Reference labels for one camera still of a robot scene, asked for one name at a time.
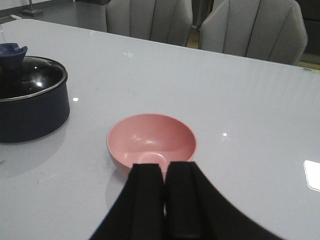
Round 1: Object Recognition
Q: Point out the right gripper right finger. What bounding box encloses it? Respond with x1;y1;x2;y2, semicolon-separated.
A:
165;161;280;240

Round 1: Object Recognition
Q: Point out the right beige chair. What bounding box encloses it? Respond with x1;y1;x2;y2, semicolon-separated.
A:
199;0;308;66

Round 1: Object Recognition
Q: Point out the pink bowl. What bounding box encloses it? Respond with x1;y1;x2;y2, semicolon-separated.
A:
106;113;198;176

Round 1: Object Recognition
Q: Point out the beige chair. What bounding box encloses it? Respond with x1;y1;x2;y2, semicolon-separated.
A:
105;0;193;47
199;0;308;66

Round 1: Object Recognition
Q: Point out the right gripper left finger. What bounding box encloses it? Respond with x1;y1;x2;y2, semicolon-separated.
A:
90;163;164;240

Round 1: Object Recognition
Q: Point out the glass lid blue knob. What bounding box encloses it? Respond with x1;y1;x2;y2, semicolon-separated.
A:
0;43;68;102

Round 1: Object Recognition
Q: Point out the dark blue saucepan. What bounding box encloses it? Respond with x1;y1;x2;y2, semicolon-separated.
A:
0;79;70;143

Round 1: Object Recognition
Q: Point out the left beige chair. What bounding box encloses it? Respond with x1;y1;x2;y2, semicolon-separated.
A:
105;0;193;47

